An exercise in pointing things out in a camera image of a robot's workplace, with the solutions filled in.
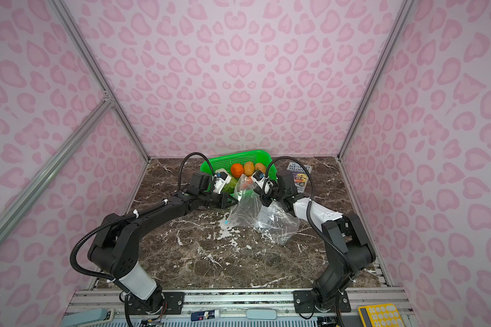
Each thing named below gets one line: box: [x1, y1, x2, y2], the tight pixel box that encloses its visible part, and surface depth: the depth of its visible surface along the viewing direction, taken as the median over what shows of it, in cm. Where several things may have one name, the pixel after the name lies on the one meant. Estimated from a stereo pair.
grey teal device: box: [61, 307, 116, 327], surface depth 70 cm
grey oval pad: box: [246, 309, 277, 320], surface depth 71 cm
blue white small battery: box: [190, 309, 220, 322], surface depth 71 cm
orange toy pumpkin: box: [230, 162, 245, 178], surface depth 109 cm
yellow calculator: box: [358, 303, 406, 327], surface depth 71 cm
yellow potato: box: [243, 161, 256, 177], surface depth 109 cm
